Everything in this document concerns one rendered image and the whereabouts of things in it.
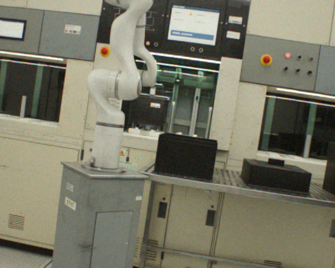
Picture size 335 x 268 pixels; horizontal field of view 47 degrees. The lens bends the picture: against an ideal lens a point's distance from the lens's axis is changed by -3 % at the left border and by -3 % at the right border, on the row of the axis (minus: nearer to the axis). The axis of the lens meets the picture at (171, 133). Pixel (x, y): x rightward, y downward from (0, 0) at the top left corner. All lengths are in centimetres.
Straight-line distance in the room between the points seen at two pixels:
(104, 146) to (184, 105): 168
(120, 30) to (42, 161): 118
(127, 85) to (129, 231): 61
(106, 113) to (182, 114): 166
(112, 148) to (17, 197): 116
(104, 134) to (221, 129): 86
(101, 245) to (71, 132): 101
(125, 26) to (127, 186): 66
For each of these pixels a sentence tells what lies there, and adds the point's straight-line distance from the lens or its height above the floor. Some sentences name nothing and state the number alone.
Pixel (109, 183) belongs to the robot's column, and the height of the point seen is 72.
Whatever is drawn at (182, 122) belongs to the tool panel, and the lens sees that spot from 322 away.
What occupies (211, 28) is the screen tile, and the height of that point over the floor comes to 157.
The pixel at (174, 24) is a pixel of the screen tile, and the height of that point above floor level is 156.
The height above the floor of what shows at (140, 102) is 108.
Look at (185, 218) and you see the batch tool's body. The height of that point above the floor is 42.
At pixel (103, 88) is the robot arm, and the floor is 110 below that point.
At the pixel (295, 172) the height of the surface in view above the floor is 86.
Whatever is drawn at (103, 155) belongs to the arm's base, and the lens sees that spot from 164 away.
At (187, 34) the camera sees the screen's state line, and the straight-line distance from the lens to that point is 238.
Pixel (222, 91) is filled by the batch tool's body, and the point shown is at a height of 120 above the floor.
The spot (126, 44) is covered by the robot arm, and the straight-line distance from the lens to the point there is 166.
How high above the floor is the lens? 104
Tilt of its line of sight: 3 degrees down
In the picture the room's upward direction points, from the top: 8 degrees clockwise
